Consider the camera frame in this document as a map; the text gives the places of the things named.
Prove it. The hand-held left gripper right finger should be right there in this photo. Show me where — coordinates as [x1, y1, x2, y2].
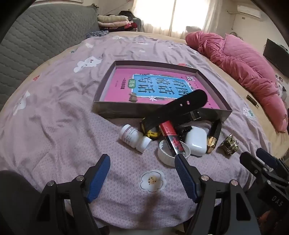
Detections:
[174, 155, 262, 235]

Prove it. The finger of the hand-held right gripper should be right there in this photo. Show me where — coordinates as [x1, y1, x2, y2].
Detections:
[240, 152, 271, 181]
[256, 148, 287, 173]

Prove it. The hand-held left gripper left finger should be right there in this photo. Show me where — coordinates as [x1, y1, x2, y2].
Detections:
[32, 154, 111, 235]

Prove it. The white bottle cap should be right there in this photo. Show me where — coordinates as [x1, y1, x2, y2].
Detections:
[157, 140, 191, 168]

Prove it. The white earbuds case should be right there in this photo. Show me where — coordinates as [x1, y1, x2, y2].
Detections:
[185, 126, 208, 157]

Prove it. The black and gold lipstick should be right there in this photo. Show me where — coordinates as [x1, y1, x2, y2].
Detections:
[206, 119, 223, 154]

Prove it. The black hair clip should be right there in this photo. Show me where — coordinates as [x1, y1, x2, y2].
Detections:
[175, 125, 192, 138]

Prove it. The red lip gloss tube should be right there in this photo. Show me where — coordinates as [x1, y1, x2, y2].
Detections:
[159, 120, 184, 156]

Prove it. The white pill bottle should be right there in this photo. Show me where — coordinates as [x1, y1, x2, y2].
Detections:
[118, 124, 152, 154]

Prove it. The grey cardboard box tray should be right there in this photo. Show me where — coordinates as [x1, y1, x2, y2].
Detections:
[93, 60, 233, 123]

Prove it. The small black and gold box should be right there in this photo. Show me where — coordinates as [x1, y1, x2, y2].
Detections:
[246, 95, 260, 108]

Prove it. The purple floral bedsheet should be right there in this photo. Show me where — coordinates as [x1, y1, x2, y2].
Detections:
[0, 34, 271, 226]

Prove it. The pink and blue book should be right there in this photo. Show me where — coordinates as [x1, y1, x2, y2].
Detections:
[104, 68, 219, 109]

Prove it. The pink quilt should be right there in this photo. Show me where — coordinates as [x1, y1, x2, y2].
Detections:
[185, 31, 289, 133]

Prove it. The black television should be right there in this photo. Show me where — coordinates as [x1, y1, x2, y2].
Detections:
[263, 38, 289, 78]

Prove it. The dark patterned cloth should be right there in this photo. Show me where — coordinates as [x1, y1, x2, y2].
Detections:
[86, 30, 110, 39]

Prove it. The grey quilted headboard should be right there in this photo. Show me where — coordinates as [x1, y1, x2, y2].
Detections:
[0, 3, 101, 111]

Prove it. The white air conditioner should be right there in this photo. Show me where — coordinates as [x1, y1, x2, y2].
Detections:
[237, 5, 262, 18]

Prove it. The pile of folded clothes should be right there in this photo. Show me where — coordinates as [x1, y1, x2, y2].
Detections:
[97, 10, 143, 33]

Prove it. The white curtain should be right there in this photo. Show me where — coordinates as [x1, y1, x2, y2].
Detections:
[133, 0, 224, 37]

